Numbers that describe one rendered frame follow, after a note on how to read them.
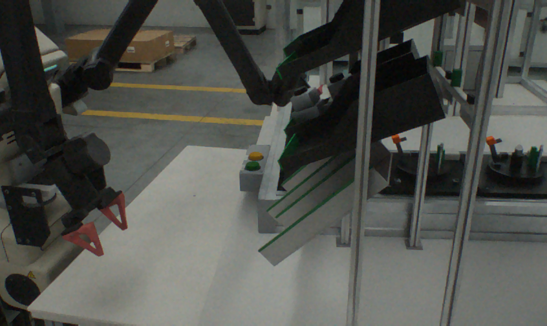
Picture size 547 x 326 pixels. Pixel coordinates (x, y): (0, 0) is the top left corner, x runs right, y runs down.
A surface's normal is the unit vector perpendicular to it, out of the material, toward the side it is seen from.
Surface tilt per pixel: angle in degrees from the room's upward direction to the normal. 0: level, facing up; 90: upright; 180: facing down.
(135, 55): 90
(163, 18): 90
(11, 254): 90
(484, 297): 0
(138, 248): 0
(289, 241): 90
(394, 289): 0
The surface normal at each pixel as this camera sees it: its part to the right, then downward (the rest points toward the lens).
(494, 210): -0.08, 0.41
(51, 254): 0.12, -0.89
